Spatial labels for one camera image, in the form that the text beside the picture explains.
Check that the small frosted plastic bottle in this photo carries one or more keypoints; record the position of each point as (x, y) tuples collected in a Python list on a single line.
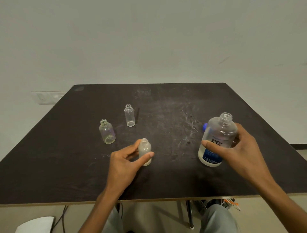
[(145, 148)]

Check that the white wall socket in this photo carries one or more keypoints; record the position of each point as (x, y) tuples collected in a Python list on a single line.
[(48, 98)]

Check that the blue bottle cap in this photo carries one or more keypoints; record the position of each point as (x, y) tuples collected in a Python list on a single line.
[(204, 126)]

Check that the orange and white object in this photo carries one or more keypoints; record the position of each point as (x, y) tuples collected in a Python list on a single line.
[(230, 203)]

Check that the person's left thumb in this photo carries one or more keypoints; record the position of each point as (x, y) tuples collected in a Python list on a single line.
[(144, 159)]

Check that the person's right forearm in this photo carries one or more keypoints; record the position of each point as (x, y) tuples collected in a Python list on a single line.
[(285, 206)]

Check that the white paper sheet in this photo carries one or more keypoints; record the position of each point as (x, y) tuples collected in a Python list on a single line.
[(36, 225)]

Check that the slim clear plastic bottle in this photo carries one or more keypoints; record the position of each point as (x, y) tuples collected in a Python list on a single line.
[(129, 117)]

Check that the person's right thumb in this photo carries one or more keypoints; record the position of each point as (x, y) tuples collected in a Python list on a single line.
[(214, 147)]

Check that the large clear blue-label bottle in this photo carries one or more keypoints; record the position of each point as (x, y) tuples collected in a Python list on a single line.
[(219, 130)]

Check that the person's left forearm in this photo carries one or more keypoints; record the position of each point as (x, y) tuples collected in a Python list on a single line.
[(98, 213)]

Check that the person's right hand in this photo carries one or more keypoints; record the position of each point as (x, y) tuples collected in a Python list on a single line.
[(244, 156)]

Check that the black metal table leg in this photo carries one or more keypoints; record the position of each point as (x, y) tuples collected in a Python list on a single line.
[(190, 213)]

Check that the small round clear bottle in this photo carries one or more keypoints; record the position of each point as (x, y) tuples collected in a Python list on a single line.
[(107, 132)]

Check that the person's right leg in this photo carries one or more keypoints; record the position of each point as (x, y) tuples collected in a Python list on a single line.
[(218, 219)]

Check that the person's left hand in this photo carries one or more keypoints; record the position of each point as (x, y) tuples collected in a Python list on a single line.
[(120, 168)]

